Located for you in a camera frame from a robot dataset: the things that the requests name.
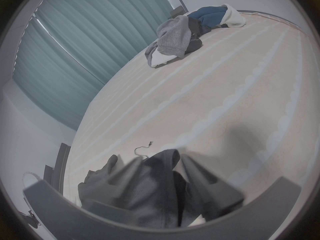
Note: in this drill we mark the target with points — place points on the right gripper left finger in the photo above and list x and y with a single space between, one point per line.
120 176

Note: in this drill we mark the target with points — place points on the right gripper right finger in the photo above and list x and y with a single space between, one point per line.
212 191

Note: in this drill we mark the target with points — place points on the black T-shirt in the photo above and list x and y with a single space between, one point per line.
155 196

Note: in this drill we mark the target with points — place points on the pile of clothes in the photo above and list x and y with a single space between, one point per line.
175 36

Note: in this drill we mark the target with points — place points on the black dressing table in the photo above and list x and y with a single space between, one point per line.
48 175

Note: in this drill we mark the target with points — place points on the round mirror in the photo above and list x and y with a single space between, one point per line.
28 177

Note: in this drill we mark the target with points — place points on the bed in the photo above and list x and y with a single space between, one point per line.
225 96

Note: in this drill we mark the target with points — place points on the blue-green curtain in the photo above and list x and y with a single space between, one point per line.
50 84
105 21

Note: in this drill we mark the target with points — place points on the grey bedside table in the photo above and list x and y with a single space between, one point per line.
177 11

